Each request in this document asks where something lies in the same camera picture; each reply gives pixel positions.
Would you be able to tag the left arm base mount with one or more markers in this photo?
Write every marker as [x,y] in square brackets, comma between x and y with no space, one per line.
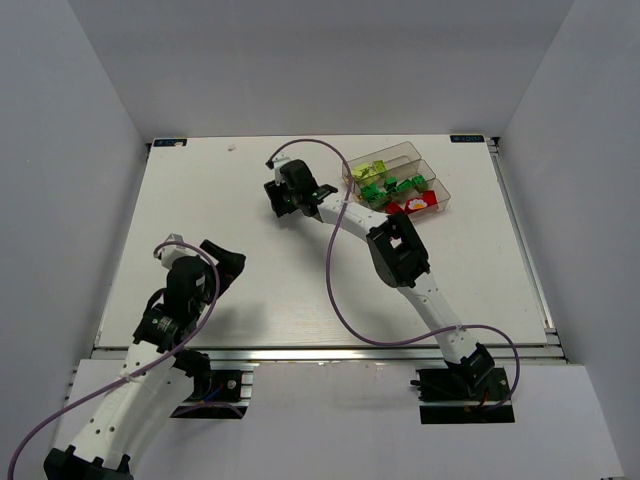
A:
[220,390]

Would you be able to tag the aluminium table rail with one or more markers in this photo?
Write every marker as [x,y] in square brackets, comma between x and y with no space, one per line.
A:
[535,353]

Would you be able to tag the left blue table label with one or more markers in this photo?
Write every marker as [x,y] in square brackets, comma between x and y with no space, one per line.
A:
[169,142]

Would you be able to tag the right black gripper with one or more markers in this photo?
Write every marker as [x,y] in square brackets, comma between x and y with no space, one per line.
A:
[279,198]

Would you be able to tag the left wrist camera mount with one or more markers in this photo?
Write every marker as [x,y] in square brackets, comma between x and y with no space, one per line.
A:
[172,249]

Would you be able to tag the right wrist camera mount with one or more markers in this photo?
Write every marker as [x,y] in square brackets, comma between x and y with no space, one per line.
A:
[276,164]

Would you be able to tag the near clear plastic container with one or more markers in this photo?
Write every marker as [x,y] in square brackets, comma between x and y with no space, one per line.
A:
[442,193]

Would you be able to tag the middle clear plastic container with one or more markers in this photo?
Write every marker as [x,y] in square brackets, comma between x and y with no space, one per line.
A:
[379,183]

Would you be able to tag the clear plastic container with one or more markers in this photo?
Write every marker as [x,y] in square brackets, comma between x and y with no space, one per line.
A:
[379,183]
[393,156]
[442,193]

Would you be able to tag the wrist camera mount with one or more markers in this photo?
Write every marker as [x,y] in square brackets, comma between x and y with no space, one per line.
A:
[172,249]
[276,164]

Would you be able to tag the long dark green lego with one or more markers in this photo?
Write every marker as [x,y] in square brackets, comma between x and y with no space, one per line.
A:
[419,183]

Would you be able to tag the far clear plastic container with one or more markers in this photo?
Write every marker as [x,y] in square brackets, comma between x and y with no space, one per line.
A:
[393,156]

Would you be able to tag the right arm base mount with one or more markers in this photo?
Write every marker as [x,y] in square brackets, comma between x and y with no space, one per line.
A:
[445,400]

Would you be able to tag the pale yellow lego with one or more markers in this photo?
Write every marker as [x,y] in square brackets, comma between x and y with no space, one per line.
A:
[368,177]

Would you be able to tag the right blue table label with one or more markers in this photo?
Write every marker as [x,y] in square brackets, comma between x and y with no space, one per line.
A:
[467,138]

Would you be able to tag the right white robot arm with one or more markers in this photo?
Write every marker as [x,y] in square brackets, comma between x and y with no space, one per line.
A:
[399,257]

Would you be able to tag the red long lego brick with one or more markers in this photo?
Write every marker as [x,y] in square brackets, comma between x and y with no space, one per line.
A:
[393,208]

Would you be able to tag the pale yellow-green lego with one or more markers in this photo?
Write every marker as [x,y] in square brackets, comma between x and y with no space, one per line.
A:
[361,170]

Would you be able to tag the blue table label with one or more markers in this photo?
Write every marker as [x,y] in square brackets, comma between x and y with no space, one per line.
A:
[169,142]
[467,138]

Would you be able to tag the light green lego upturned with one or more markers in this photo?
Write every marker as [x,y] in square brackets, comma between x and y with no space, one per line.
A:
[379,167]

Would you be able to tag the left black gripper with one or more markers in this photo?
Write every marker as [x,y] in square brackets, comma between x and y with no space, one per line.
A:
[220,262]

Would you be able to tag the green square lego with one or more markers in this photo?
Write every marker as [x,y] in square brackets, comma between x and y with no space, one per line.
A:
[391,182]
[372,196]

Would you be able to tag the red rounded flower lego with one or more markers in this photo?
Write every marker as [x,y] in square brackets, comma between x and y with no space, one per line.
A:
[415,204]

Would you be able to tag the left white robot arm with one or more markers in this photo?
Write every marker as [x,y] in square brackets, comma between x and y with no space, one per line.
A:
[159,372]

